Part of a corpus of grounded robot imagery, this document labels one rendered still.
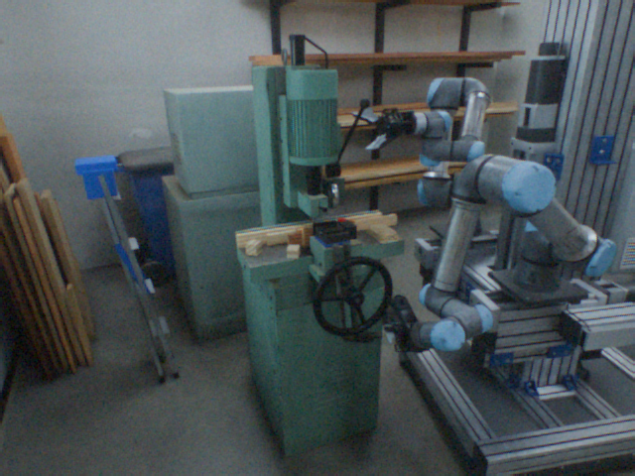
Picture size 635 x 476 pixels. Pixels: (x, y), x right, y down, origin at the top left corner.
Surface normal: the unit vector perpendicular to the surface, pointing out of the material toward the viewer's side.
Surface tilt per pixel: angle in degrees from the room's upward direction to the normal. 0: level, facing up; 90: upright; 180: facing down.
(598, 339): 90
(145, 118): 90
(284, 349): 90
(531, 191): 85
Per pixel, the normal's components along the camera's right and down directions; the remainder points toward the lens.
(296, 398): 0.36, 0.35
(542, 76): -0.57, 0.32
